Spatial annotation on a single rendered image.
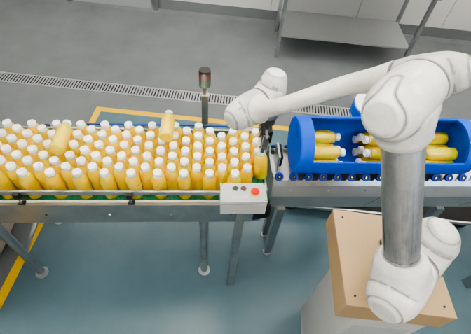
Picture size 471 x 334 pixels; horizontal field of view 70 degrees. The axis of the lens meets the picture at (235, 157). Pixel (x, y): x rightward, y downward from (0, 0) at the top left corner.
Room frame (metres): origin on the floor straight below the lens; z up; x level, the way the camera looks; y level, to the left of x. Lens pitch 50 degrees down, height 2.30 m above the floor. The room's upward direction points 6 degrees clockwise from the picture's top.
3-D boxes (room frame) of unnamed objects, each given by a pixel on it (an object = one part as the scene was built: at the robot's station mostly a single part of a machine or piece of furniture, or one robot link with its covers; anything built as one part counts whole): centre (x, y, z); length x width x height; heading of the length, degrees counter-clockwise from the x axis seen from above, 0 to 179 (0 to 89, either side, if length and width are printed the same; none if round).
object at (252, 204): (0.82, -0.05, 1.05); 0.20 x 0.10 x 0.10; 97
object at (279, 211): (1.07, -0.29, 0.31); 0.06 x 0.06 x 0.63; 7
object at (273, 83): (1.01, -0.11, 1.51); 0.13 x 0.11 x 0.16; 142
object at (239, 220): (0.82, -0.05, 0.50); 0.04 x 0.04 x 1.00; 7
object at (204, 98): (1.45, 0.20, 0.55); 0.04 x 0.04 x 1.10; 7
